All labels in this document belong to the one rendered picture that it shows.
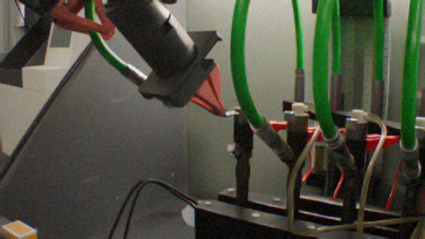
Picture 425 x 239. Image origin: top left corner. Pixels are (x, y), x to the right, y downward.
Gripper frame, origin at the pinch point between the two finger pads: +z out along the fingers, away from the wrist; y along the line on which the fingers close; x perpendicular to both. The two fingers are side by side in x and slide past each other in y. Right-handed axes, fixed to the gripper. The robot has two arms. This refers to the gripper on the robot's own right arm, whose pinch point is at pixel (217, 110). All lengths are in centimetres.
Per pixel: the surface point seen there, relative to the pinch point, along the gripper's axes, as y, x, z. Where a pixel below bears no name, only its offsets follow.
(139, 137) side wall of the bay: -0.6, 33.5, 13.6
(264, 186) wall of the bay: 6.5, 17.7, 36.4
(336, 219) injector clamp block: -2.8, -12.9, 17.3
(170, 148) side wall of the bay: 3.2, 36.0, 23.6
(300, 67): 20.3, 4.6, 13.2
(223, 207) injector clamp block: -8.3, 0.9, 11.6
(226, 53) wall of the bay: 23.9, 26.7, 14.0
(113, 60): -2.5, 8.9, -11.7
